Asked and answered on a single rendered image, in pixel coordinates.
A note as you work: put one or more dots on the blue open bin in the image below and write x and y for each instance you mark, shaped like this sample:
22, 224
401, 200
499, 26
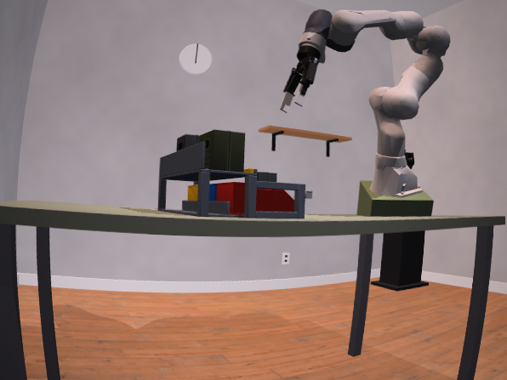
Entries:
212, 192

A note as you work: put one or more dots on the yellow bin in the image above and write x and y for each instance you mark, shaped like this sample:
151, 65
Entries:
192, 192

